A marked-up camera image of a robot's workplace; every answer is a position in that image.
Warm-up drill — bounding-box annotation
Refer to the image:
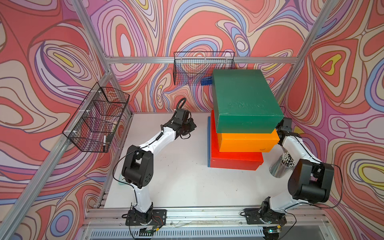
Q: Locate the blue shoebox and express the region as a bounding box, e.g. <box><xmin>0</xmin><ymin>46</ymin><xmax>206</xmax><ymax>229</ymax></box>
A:
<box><xmin>207</xmin><ymin>117</ymin><xmax>211</xmax><ymax>168</ymax></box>

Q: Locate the red shoebox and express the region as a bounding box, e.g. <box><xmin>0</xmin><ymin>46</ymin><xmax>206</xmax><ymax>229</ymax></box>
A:
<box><xmin>210</xmin><ymin>111</ymin><xmax>264</xmax><ymax>171</ymax></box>

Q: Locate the green shoebox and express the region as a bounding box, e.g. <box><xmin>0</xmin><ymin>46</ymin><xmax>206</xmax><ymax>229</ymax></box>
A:
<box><xmin>212</xmin><ymin>69</ymin><xmax>284</xmax><ymax>134</ymax></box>

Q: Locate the orange shoebox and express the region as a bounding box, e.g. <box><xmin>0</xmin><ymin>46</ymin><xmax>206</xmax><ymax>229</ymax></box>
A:
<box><xmin>217</xmin><ymin>130</ymin><xmax>280</xmax><ymax>153</ymax></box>

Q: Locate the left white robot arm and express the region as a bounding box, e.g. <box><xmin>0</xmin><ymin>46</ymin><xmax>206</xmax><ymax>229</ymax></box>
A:
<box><xmin>121</xmin><ymin>108</ymin><xmax>197</xmax><ymax>214</ymax></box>

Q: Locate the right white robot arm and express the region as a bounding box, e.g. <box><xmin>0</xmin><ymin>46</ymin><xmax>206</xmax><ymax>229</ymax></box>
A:
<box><xmin>260</xmin><ymin>117</ymin><xmax>334</xmax><ymax>218</ymax></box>

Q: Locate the metal cup of pens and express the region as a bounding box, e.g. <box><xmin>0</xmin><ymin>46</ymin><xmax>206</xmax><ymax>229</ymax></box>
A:
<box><xmin>270</xmin><ymin>152</ymin><xmax>296</xmax><ymax>178</ymax></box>

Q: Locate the blue tool in basket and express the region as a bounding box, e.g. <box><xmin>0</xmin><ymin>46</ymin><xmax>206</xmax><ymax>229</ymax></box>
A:
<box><xmin>200</xmin><ymin>76</ymin><xmax>213</xmax><ymax>86</ymax></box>

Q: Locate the black marker in basket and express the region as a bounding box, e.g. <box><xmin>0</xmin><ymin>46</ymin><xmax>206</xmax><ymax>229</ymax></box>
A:
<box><xmin>103</xmin><ymin>135</ymin><xmax>107</xmax><ymax>152</ymax></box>

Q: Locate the mint green small clock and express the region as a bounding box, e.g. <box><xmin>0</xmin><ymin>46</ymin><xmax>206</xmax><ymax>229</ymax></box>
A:
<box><xmin>118</xmin><ymin>174</ymin><xmax>126</xmax><ymax>186</ymax></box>

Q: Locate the black wire basket back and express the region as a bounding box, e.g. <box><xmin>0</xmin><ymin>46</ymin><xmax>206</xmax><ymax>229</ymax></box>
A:
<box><xmin>173</xmin><ymin>50</ymin><xmax>236</xmax><ymax>86</ymax></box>

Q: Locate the black wire basket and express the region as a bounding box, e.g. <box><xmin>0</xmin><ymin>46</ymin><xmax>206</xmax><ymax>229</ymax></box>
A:
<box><xmin>63</xmin><ymin>83</ymin><xmax>130</xmax><ymax>153</ymax></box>
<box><xmin>173</xmin><ymin>50</ymin><xmax>236</xmax><ymax>86</ymax></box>

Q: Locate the black wire basket left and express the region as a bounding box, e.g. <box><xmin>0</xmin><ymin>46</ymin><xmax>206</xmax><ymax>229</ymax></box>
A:
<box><xmin>63</xmin><ymin>83</ymin><xmax>130</xmax><ymax>153</ymax></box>

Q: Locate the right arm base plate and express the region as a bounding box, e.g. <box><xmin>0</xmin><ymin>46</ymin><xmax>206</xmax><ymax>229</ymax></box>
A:
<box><xmin>240</xmin><ymin>208</ymin><xmax>287</xmax><ymax>226</ymax></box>

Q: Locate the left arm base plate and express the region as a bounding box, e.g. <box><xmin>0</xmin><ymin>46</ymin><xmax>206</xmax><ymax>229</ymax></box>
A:
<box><xmin>122</xmin><ymin>209</ymin><xmax>167</xmax><ymax>226</ymax></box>

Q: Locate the aluminium front rail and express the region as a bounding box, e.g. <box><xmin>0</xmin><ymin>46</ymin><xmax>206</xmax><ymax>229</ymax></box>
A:
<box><xmin>75</xmin><ymin>206</ymin><xmax>337</xmax><ymax>240</ymax></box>

